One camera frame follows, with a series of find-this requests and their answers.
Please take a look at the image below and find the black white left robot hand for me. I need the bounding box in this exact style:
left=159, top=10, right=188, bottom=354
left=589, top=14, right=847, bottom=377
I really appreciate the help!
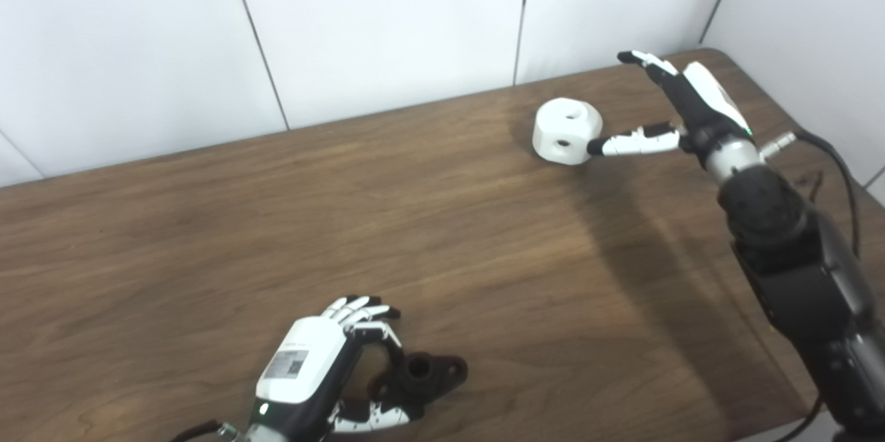
left=245, top=295, right=424, bottom=440

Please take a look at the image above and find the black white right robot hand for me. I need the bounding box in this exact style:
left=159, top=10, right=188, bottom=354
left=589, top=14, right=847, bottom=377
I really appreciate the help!
left=586, top=50, right=756, bottom=167

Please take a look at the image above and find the black plastic holder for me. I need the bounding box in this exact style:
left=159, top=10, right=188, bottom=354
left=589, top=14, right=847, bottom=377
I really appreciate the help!
left=369, top=352, right=469, bottom=422

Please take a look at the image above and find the round white plastic piece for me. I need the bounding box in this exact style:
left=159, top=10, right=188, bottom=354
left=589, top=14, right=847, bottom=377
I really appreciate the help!
left=532, top=98, right=604, bottom=166

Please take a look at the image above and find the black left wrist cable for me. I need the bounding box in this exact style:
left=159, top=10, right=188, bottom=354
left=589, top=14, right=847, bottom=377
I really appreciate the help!
left=169, top=420, right=229, bottom=442

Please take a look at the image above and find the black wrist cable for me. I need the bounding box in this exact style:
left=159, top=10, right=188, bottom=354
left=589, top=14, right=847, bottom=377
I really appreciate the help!
left=169, top=420, right=229, bottom=442
left=759, top=129, right=862, bottom=257

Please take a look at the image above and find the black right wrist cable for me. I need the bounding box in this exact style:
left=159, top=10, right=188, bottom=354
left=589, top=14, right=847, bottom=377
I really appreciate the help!
left=759, top=129, right=862, bottom=257

